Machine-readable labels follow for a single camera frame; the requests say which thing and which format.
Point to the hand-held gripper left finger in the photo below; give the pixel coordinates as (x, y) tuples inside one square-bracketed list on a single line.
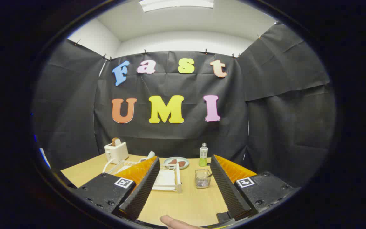
[(141, 190)]

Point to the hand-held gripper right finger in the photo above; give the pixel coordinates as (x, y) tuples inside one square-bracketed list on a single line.
[(229, 190)]

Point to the small plate with meat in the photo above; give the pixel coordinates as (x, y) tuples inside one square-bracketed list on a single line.
[(186, 164)]

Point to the large brown meat piece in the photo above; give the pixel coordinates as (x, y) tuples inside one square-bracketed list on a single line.
[(173, 162)]

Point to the green drink bottle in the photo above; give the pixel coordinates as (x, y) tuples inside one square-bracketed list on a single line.
[(203, 156)]

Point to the white toaster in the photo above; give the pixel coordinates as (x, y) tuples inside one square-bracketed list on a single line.
[(116, 153)]

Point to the small brown meat piece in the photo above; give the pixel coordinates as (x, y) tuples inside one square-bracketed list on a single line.
[(181, 164)]

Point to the bread slice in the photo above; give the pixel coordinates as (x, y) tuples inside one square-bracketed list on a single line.
[(116, 142)]

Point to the black backdrop cloth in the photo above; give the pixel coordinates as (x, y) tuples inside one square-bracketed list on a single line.
[(170, 136)]

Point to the ceiling light panel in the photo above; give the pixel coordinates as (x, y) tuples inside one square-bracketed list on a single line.
[(176, 3)]

